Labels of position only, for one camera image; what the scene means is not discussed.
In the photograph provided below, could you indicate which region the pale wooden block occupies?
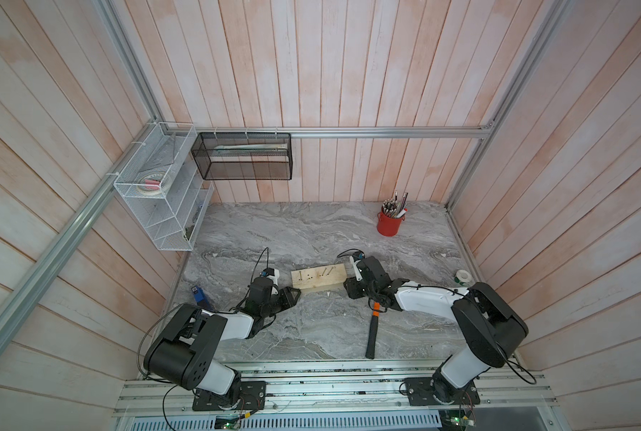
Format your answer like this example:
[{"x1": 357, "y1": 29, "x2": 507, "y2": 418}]
[{"x1": 291, "y1": 264, "x2": 347, "y2": 295}]

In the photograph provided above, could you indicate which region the claw hammer orange black handle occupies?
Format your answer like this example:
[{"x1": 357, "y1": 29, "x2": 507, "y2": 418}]
[{"x1": 365, "y1": 302, "x2": 381, "y2": 359}]

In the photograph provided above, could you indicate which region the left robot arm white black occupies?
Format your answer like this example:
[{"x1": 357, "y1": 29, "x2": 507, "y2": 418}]
[{"x1": 144, "y1": 269, "x2": 302, "y2": 398}]

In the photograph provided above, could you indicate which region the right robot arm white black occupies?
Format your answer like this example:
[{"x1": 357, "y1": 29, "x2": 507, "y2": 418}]
[{"x1": 338, "y1": 249, "x2": 529, "y2": 404}]

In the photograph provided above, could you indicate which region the red metal pencil bucket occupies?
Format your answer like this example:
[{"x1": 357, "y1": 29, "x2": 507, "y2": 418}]
[{"x1": 376, "y1": 211, "x2": 405, "y2": 237}]

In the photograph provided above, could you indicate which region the bundle of pencils and pens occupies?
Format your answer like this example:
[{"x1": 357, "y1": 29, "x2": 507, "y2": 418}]
[{"x1": 382, "y1": 192, "x2": 409, "y2": 219}]

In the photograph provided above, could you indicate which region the green white tape roll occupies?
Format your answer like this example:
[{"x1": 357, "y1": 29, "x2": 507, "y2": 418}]
[{"x1": 455, "y1": 269, "x2": 473, "y2": 287}]

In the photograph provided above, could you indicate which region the roll of tape on shelf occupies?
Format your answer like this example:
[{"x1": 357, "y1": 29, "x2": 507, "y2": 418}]
[{"x1": 135, "y1": 171, "x2": 172, "y2": 197}]

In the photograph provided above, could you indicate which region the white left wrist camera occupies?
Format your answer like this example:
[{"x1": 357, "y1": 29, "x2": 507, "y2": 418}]
[{"x1": 260, "y1": 268, "x2": 280, "y2": 283}]

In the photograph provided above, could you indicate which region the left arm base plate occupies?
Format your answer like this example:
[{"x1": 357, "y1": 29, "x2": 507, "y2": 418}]
[{"x1": 192, "y1": 380, "x2": 267, "y2": 414}]

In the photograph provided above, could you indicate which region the aluminium mounting rail bed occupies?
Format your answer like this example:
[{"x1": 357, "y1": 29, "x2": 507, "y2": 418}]
[{"x1": 112, "y1": 359, "x2": 561, "y2": 431}]

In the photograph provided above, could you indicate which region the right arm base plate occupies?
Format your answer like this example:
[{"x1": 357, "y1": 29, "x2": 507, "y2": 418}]
[{"x1": 400, "y1": 377, "x2": 480, "y2": 407}]

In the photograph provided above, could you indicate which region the black mesh wall basket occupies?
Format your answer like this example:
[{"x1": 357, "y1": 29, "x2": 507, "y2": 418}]
[{"x1": 191, "y1": 131, "x2": 294, "y2": 181}]

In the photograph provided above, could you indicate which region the white wire wall shelf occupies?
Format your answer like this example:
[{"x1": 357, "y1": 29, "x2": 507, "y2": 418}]
[{"x1": 114, "y1": 122, "x2": 214, "y2": 251}]

